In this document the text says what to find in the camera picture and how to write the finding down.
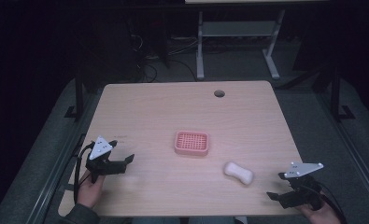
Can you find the person's right hand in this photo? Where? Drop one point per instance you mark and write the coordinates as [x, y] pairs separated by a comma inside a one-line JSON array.
[[323, 216]]

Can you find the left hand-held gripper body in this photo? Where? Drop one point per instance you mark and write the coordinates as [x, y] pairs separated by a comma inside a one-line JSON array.
[[106, 167]]

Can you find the pink soap dish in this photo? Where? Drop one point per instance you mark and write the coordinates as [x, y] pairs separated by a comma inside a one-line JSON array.
[[191, 143]]

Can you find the black metal stand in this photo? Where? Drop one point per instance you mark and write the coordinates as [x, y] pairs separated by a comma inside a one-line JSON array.
[[78, 93], [336, 93]]

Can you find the person's left hand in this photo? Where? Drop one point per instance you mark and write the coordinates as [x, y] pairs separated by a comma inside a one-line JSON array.
[[88, 193]]

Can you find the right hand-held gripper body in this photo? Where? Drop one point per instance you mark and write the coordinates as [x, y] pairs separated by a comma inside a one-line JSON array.
[[302, 193]]

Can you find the white soap bar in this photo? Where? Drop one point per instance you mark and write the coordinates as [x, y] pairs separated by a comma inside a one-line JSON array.
[[238, 173]]

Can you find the white metal desk frame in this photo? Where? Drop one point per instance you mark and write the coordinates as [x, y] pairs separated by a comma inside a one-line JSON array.
[[237, 28]]

